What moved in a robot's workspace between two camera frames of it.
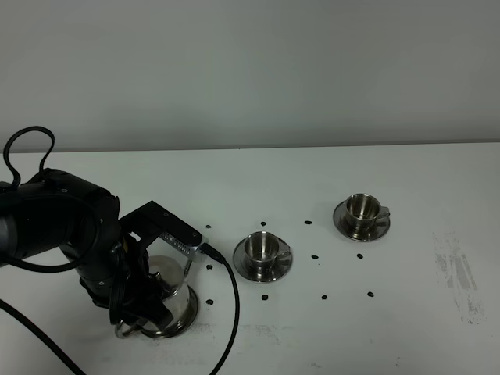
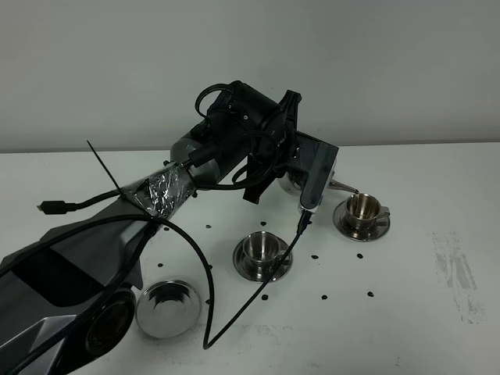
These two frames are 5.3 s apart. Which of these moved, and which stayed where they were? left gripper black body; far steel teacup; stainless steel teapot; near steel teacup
Moved: left gripper black body; stainless steel teapot
Stayed: far steel teacup; near steel teacup
